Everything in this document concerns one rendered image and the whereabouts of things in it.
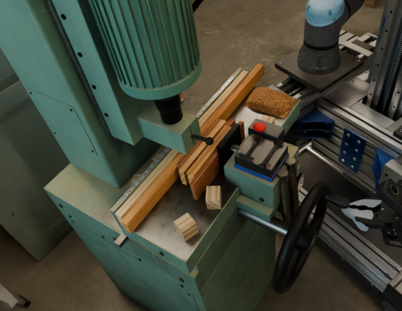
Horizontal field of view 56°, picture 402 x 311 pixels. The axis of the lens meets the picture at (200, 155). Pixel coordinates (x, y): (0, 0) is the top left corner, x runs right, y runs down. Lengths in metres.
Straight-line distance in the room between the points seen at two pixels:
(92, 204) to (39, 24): 0.54
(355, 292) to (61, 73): 1.46
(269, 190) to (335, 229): 0.83
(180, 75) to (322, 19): 0.68
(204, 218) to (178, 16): 0.46
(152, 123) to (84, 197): 0.38
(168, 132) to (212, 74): 1.98
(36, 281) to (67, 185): 0.95
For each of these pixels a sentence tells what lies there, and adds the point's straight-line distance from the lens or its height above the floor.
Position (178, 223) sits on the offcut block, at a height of 0.94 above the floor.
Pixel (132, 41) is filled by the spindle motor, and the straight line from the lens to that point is 0.68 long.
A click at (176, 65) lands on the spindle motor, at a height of 1.26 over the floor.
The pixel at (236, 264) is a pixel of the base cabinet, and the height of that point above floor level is 0.58.
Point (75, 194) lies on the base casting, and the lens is 1.19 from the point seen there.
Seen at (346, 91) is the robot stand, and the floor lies 0.73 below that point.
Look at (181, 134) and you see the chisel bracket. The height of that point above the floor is 1.07.
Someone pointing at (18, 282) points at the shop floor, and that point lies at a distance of 2.14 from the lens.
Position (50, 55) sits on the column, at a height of 1.26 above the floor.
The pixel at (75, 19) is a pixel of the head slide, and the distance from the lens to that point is 0.78.
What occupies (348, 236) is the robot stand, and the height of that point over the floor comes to 0.23.
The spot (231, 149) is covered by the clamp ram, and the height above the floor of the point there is 0.96.
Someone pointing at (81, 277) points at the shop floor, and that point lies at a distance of 2.00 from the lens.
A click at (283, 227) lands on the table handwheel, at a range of 0.96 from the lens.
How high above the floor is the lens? 1.65
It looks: 47 degrees down
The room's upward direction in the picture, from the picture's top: 12 degrees counter-clockwise
